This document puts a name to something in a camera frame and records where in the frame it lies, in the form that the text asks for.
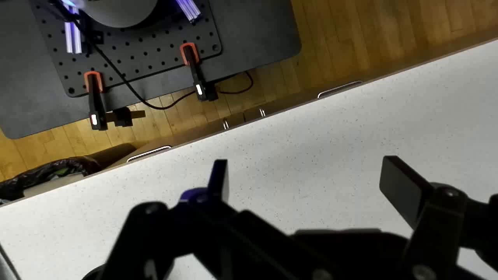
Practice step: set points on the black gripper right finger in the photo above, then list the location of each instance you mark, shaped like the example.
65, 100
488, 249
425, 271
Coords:
443, 220

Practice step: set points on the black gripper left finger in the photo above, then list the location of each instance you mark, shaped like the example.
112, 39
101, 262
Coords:
229, 245

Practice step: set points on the grey round robot base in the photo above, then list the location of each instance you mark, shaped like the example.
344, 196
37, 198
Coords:
118, 13

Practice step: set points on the orange black clamp right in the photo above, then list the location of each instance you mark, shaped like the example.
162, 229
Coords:
190, 56

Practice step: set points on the orange black clamp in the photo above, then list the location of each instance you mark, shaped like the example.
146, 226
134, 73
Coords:
96, 112
190, 56

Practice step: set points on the orange black clamp left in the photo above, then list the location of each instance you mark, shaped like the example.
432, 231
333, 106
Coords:
96, 112

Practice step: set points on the dark grey floor mat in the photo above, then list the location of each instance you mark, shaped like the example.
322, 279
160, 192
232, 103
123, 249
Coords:
252, 33

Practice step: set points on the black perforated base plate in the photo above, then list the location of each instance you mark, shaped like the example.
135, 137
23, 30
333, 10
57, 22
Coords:
143, 50

